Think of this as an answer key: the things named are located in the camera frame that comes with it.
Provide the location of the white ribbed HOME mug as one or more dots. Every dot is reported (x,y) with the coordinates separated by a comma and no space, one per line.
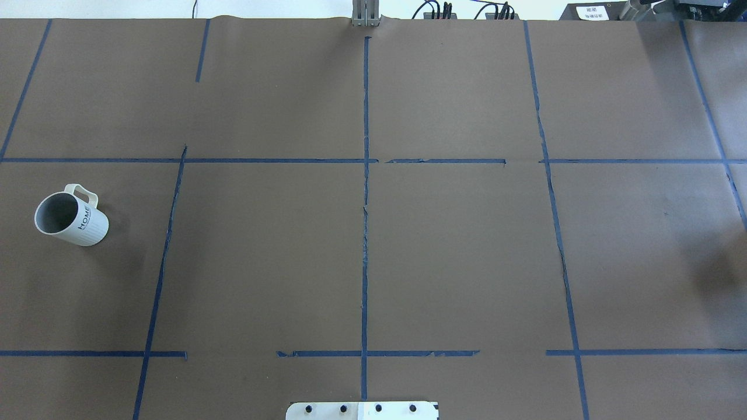
(72,216)

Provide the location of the right black orange power strip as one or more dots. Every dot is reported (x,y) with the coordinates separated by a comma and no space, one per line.
(496,11)

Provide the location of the black box with label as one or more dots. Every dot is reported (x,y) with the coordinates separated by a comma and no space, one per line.
(593,11)

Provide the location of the black orange power strip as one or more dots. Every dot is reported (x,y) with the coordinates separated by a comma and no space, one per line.
(435,10)
(496,11)

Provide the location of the aluminium frame post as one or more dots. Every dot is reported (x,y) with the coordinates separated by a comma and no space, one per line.
(365,13)

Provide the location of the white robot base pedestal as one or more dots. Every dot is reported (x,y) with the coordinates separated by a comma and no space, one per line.
(363,410)

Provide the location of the left black orange power strip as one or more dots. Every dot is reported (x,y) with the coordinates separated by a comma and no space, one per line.
(435,10)

